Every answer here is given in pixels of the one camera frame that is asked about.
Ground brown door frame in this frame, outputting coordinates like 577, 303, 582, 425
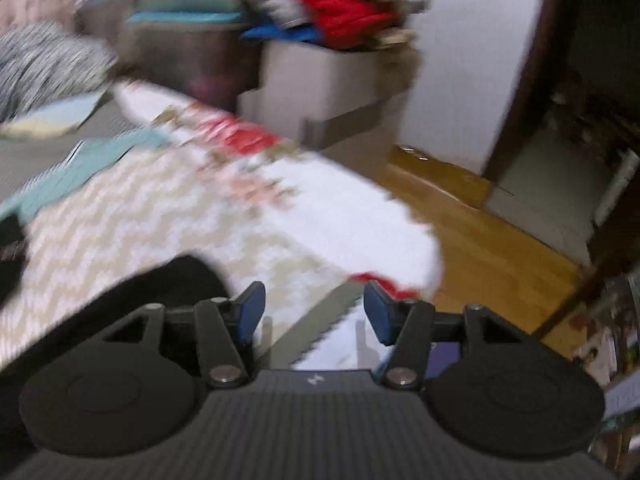
481, 0, 568, 183

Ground black pants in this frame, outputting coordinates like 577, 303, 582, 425
0, 254, 232, 411

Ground grey storage bin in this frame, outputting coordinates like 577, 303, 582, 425
237, 39, 422, 152

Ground light blue pillow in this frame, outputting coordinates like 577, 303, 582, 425
0, 94, 110, 142

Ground dark storage bin teal lid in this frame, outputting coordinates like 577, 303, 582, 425
119, 9, 262, 107

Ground dark patterned pillow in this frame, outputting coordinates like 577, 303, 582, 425
0, 20, 120, 122

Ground patterned bed comforter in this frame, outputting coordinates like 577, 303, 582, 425
0, 102, 363, 376

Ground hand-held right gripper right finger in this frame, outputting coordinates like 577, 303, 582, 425
363, 281, 534, 391

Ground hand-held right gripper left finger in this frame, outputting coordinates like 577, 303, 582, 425
102, 281, 267, 390

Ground pile of clothes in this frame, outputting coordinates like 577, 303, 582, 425
239, 0, 432, 52

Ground white floral bedsheet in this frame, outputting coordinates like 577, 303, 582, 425
114, 80, 447, 306

